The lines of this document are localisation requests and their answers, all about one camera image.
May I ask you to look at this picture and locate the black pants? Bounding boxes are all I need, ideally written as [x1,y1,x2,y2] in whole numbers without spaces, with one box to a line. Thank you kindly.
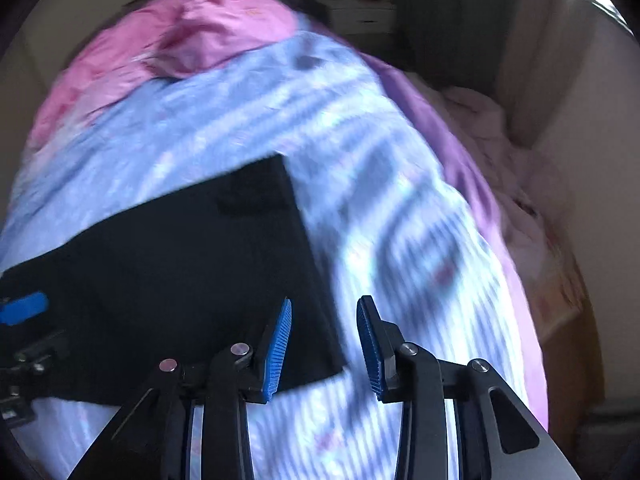
[1,156,346,405]

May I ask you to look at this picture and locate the blue patterned bed sheet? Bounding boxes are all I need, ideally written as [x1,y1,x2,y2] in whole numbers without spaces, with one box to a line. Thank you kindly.
[1,31,540,479]

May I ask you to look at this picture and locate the pale pink crumpled cloth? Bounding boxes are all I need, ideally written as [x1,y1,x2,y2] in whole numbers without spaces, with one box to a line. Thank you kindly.
[407,72,587,342]

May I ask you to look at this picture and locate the purple bed skirt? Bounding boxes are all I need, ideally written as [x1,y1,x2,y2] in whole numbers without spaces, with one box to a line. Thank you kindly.
[299,14,551,434]

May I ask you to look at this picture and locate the pink blanket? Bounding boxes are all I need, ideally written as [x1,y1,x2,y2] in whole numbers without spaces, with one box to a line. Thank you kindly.
[26,0,298,153]

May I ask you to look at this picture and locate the green curtain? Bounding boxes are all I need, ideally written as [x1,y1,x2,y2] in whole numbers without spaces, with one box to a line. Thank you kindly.
[389,0,522,86]

